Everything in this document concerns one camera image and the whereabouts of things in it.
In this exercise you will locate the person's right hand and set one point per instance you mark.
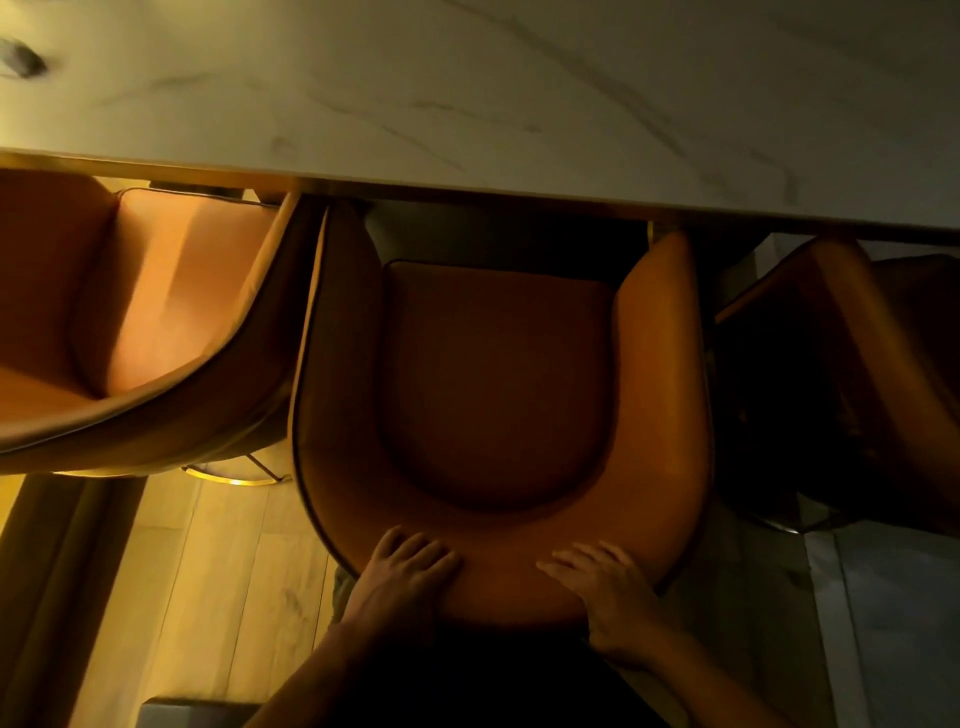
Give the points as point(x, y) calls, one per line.
point(619, 600)

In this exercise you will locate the person's left hand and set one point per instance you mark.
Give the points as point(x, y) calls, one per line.
point(394, 592)

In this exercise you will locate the person's right middle finger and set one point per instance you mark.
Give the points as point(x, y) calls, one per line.
point(577, 559)

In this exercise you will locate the person's left little finger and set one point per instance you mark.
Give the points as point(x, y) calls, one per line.
point(388, 541)

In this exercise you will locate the person's right little finger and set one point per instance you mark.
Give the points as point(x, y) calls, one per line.
point(619, 553)

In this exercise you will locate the person's left middle finger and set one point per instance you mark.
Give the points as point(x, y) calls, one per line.
point(431, 556)

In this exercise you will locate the orange leather armchair with dark piping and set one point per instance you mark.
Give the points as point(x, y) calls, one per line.
point(495, 390)

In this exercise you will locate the person's right forearm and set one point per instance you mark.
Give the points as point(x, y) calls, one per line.
point(705, 686)

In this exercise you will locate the person's left forearm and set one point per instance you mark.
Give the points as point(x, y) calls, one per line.
point(315, 682)

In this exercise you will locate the person's dark clothing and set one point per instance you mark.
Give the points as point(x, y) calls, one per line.
point(495, 682)

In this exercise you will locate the gold metal chair base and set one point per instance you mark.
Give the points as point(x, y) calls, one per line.
point(240, 475)

